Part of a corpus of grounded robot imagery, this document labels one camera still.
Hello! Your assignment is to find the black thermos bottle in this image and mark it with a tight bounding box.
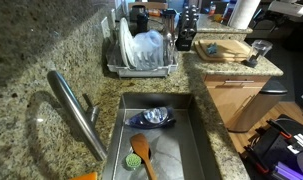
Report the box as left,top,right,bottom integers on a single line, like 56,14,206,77
136,12,150,34

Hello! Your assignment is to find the steel drawer handle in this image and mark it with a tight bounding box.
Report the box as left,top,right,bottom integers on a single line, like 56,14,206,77
224,79,256,85

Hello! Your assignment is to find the clear plastic cup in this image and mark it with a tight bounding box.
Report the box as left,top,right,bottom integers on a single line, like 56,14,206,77
241,39,274,69

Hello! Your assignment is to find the wooden spatula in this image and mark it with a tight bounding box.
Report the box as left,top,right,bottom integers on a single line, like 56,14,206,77
129,132,158,180

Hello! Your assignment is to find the small wooden cutting board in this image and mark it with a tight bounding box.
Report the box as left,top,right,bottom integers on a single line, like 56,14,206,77
198,39,252,58

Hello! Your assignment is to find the steel sink faucet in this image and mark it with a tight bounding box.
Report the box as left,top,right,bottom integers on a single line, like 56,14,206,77
46,70,109,162

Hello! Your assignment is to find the green scrubber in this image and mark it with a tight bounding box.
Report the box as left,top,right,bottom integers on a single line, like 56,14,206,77
124,153,143,171

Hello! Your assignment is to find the orange sponge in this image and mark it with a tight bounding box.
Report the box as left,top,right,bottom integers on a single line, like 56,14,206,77
69,171,99,180

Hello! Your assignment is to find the white paper towel roll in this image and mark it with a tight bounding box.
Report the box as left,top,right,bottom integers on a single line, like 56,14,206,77
227,0,262,30

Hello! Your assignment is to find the clear plastic container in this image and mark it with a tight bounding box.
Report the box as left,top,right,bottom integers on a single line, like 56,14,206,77
132,29,165,71

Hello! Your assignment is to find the steel trash can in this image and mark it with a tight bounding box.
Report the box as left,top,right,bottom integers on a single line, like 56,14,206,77
226,79,289,134

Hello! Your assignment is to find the stainless steel sink basin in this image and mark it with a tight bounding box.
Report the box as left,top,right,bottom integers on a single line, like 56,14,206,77
101,92,222,180

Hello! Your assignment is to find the white plate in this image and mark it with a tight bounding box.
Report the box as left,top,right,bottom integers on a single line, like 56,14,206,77
118,17,137,70

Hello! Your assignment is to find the black knife block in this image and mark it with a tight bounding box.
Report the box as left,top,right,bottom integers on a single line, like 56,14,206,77
175,4,201,52

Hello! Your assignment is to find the white dish rack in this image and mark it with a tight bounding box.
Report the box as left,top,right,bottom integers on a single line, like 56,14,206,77
105,42,179,79

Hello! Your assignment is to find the large wooden cutting board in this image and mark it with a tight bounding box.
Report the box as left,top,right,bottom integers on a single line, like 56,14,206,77
193,39,254,64

